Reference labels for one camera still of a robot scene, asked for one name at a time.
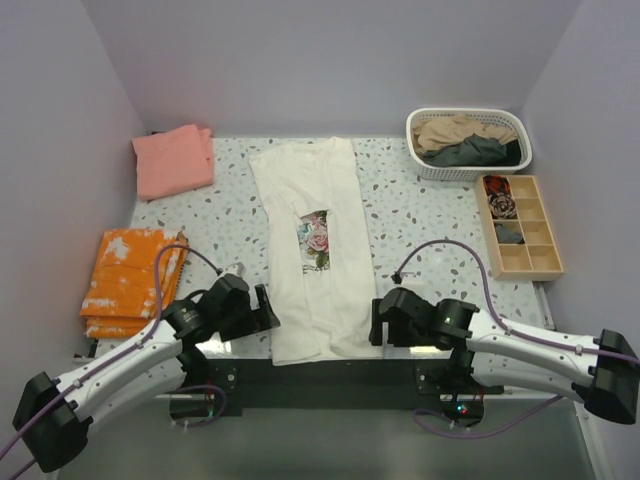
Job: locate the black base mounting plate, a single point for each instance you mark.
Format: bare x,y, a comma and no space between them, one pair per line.
392,384

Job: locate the red black patterned socks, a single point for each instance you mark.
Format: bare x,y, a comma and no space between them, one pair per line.
496,185

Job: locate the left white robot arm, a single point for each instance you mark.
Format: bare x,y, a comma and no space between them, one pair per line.
55,416

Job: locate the wooden compartment organizer tray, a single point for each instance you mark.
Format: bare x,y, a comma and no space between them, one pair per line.
538,259

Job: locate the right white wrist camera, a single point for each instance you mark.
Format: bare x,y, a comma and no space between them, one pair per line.
409,280

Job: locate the dark grey socks in tray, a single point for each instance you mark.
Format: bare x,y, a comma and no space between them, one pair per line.
508,234

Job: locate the white floral print t-shirt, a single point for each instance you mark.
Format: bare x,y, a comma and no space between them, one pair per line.
321,277

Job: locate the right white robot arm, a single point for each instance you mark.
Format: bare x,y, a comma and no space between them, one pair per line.
601,373

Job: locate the folded orange tie-dye t-shirt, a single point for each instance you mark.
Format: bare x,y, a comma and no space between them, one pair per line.
121,299

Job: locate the dark grey garment in basket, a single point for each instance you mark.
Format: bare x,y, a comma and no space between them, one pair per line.
476,151

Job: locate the beige garment in basket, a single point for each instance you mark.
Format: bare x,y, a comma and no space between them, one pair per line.
433,135

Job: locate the white plastic laundry basket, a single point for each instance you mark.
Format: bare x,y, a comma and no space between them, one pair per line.
486,116

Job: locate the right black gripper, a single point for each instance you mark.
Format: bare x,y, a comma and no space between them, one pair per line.
376,322

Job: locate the folded pink t-shirt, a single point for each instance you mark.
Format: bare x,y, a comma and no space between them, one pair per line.
173,162

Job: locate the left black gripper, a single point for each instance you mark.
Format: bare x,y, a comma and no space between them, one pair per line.
265,313

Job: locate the black white patterned socks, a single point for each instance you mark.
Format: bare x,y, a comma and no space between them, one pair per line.
502,206

